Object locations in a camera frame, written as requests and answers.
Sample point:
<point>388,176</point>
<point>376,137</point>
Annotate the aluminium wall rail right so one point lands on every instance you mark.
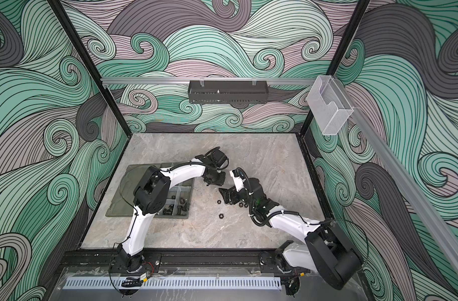
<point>437,227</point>

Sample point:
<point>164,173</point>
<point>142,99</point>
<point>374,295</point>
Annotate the aluminium wall rail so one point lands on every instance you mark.
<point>437,227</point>
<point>202,80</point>

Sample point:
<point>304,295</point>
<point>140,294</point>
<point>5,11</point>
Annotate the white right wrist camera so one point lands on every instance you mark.
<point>240,179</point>

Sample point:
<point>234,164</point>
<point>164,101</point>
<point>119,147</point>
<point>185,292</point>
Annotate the clear plastic wall bin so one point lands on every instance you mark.
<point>330,104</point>

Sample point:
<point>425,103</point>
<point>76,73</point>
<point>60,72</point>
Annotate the black corner frame post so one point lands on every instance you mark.
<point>72,34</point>
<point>347,38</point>

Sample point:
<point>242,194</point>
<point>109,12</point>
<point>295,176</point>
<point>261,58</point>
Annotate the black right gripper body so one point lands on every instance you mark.
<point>243,196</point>

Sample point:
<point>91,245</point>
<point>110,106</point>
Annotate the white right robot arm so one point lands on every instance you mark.
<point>315,246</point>

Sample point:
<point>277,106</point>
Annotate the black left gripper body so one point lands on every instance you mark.
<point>218,179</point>

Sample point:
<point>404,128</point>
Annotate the black corner frame post right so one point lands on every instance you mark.
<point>347,38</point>

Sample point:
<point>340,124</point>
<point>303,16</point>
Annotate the white slotted cable duct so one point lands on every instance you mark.
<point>158,283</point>

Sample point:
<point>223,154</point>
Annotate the green plastic organizer box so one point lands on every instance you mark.
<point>129,195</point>

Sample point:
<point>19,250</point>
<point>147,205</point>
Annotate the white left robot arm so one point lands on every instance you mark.
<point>150,196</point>

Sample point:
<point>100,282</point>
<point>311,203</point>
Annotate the black corner frame post left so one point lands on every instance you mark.
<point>72,34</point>

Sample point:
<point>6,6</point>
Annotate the aluminium wall rail back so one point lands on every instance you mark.
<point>202,80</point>

